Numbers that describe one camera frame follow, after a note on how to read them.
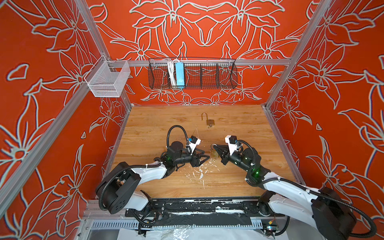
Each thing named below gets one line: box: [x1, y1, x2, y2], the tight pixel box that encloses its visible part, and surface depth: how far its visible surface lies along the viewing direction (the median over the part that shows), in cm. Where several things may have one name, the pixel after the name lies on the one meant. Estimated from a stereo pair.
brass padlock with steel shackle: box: [201, 112, 215, 126], surface depth 112 cm
